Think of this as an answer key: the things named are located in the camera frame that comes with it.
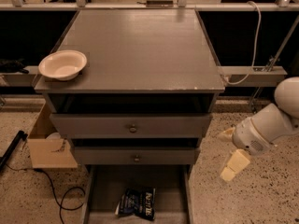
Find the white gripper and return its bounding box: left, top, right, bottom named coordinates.
left=218, top=104, right=294, bottom=182

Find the blue chip bag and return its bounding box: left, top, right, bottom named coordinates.
left=115, top=189, right=156, bottom=221

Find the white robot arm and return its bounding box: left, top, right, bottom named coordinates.
left=219, top=77, right=299, bottom=182

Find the top grey drawer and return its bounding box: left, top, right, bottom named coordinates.
left=50, top=114, right=211, bottom=139

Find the grey drawer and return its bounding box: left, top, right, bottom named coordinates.
left=72, top=138, right=200, bottom=165
left=80, top=165, right=193, bottom=224
left=50, top=114, right=211, bottom=139

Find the grey drawer cabinet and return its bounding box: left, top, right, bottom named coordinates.
left=33, top=8, right=226, bottom=173

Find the bottom grey drawer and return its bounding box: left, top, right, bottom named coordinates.
left=80, top=165, right=193, bottom=224

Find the middle grey drawer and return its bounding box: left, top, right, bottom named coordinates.
left=72, top=138, right=200, bottom=165

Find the white bowl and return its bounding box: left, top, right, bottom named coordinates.
left=38, top=50, right=87, bottom=81

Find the cardboard box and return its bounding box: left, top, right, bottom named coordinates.
left=27, top=105, right=78, bottom=169

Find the black bar on floor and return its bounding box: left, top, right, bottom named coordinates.
left=0, top=130, right=27, bottom=171

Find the white hanging cable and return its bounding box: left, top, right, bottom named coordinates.
left=223, top=0, right=263, bottom=86

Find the black floor cable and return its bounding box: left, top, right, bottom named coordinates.
left=4, top=161, right=86, bottom=224

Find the black cloth on rail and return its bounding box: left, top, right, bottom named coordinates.
left=0, top=59, right=29, bottom=74

